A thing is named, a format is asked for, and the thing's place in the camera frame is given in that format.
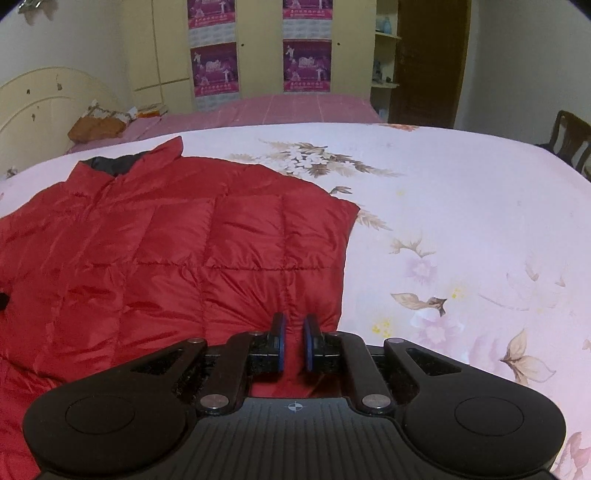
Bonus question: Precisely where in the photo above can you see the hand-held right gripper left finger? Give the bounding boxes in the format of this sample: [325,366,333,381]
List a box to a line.
[130,313,287,416]

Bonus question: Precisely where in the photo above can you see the magenta wall poster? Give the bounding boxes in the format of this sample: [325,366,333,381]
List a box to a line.
[187,0,236,30]
[283,40,334,93]
[190,42,241,98]
[282,0,334,22]

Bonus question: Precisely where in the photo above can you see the pink checked bedspread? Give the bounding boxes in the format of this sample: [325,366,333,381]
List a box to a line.
[65,93,385,155]

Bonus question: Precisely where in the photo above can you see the small dark figurines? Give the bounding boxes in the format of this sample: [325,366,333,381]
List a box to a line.
[372,60,399,86]

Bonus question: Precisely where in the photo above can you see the yellow wardrobe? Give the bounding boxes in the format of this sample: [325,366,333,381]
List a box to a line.
[122,0,402,115]

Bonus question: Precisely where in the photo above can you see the pink floral bedsheet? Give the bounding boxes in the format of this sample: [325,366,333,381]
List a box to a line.
[0,121,591,480]

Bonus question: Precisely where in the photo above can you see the brown wooden door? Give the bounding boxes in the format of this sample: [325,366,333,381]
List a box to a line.
[387,0,472,130]

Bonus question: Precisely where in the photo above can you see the dark wooden chair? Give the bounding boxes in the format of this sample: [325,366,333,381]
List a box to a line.
[534,110,591,182]

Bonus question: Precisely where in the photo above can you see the cream wooden headboard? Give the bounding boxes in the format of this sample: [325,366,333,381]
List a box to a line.
[0,67,132,178]

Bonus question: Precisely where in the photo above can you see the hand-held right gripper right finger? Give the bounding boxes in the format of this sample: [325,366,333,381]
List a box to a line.
[302,314,463,416]

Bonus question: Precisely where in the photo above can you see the red puffer jacket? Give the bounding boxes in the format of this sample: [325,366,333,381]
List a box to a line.
[0,137,361,480]

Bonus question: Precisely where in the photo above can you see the orange-brown cloth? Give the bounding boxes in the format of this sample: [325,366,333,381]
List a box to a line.
[67,115,128,142]

